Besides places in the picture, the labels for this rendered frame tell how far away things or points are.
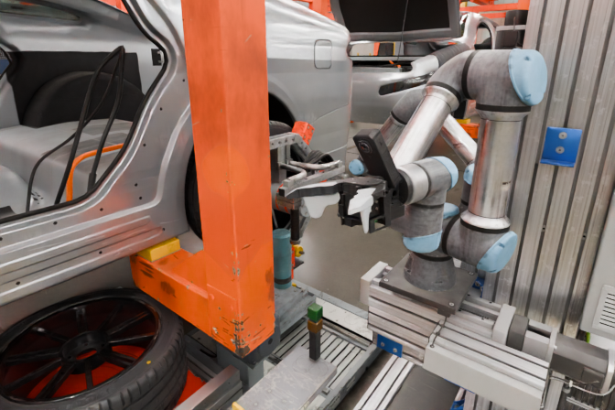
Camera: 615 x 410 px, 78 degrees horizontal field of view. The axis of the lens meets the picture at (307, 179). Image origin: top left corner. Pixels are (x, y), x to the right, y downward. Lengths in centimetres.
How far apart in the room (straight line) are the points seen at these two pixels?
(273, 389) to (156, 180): 85
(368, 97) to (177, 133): 279
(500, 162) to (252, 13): 72
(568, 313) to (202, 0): 128
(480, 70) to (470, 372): 72
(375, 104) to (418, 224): 331
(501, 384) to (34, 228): 136
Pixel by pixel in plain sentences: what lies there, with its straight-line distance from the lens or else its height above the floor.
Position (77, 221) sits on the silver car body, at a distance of 148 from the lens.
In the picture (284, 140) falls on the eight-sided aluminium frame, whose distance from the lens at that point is 165.
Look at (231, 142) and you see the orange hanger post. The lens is 103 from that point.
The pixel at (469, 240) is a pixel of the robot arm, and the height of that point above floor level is 101.
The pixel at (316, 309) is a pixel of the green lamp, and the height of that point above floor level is 66.
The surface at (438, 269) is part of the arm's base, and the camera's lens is 115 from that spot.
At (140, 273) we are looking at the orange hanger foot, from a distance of 173.
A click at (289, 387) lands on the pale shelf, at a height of 45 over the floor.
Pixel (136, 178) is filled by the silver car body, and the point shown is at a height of 103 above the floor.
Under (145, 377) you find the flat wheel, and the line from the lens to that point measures 142.
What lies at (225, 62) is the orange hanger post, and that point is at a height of 143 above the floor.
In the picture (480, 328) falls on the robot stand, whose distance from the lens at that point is 118.
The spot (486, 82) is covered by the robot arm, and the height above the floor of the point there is 139.
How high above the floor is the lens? 144
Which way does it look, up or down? 18 degrees down
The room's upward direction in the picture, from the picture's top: straight up
